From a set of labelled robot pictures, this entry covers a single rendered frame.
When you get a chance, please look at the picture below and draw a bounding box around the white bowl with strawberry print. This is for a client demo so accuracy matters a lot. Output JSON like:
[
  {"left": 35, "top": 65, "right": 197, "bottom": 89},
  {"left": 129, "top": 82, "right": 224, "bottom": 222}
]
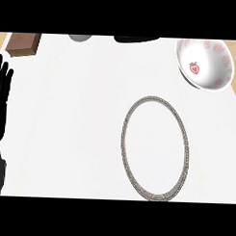
[{"left": 172, "top": 37, "right": 236, "bottom": 93}]

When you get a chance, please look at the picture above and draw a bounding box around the white oval placemat, grey rim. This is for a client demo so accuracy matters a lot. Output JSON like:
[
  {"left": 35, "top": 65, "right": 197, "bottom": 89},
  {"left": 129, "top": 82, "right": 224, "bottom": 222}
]
[{"left": 118, "top": 94, "right": 192, "bottom": 202}]

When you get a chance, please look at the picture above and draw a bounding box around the black flat object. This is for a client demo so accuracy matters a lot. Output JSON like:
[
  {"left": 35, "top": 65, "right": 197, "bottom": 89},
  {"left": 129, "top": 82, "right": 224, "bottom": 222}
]
[{"left": 113, "top": 35, "right": 160, "bottom": 45}]

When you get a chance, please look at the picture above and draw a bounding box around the grey round object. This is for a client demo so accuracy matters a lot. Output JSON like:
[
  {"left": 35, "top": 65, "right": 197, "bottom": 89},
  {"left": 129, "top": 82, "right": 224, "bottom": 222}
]
[{"left": 66, "top": 34, "right": 93, "bottom": 44}]

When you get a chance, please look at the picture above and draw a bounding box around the brown wooden block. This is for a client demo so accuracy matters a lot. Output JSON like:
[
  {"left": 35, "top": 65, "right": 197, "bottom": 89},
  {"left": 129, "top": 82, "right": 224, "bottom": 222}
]
[{"left": 5, "top": 31, "right": 43, "bottom": 59}]

